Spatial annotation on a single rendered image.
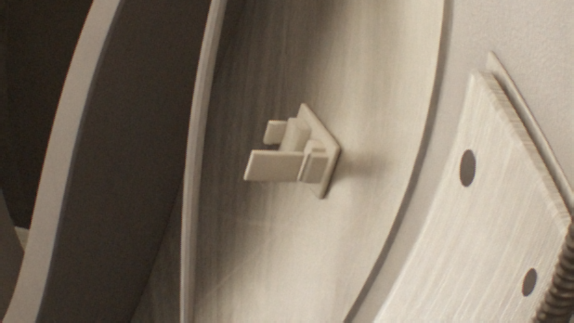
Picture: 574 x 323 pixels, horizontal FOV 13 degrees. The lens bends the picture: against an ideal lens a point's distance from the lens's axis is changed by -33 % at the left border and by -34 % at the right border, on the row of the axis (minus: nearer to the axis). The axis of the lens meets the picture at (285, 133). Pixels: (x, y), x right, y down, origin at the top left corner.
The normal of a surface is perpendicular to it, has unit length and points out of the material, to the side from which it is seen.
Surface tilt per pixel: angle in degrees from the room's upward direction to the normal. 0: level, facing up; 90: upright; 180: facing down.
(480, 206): 90
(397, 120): 90
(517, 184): 90
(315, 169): 115
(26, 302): 90
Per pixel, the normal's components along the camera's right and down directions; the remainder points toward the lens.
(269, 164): 0.41, 0.53
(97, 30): -0.87, -0.04
